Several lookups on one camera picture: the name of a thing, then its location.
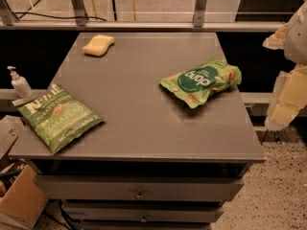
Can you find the white pump bottle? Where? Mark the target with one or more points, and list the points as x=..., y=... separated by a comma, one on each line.
x=20, y=84

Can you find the green jalapeno chip bag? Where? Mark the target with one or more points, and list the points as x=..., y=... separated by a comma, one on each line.
x=56, y=117

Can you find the cardboard box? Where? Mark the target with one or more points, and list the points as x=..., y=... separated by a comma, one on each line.
x=21, y=201

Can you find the metal railing frame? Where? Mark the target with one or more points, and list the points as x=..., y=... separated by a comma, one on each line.
x=147, y=15

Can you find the yellow sponge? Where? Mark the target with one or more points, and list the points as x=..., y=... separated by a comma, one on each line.
x=98, y=45

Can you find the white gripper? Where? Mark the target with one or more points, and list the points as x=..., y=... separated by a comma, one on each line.
x=297, y=37

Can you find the green rice chip bag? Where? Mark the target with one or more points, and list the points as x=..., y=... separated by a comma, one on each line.
x=195, y=85

